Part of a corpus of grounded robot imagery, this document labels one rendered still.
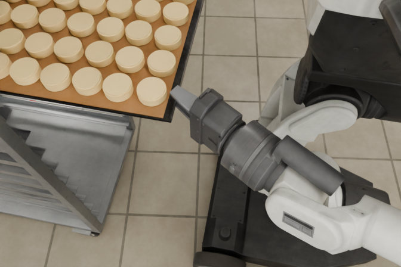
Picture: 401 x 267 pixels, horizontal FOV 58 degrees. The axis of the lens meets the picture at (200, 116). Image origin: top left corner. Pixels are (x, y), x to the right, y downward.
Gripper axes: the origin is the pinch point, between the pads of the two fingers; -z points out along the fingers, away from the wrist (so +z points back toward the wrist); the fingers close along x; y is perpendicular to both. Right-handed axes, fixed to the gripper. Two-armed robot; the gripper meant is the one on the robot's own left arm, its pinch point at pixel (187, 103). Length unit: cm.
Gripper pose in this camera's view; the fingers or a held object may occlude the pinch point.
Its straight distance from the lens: 60.6
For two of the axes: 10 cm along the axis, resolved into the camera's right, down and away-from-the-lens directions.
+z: 7.5, 5.8, -3.3
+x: 0.0, -5.0, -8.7
